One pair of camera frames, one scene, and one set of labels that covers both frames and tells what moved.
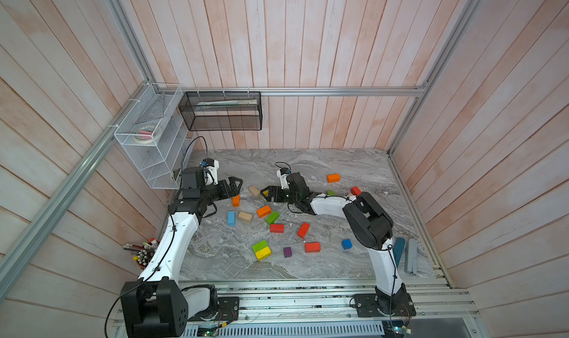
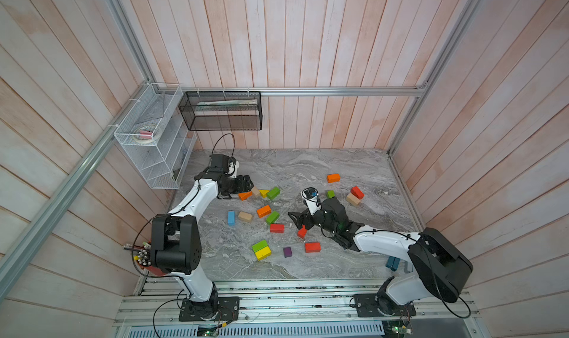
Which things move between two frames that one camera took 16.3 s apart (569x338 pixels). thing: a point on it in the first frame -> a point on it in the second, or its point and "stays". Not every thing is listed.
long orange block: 236,201 -> 245,195
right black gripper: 277,190 -> 307,219
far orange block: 333,178 stays
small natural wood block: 245,216 stays
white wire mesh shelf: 153,135 stays
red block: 303,230 stays
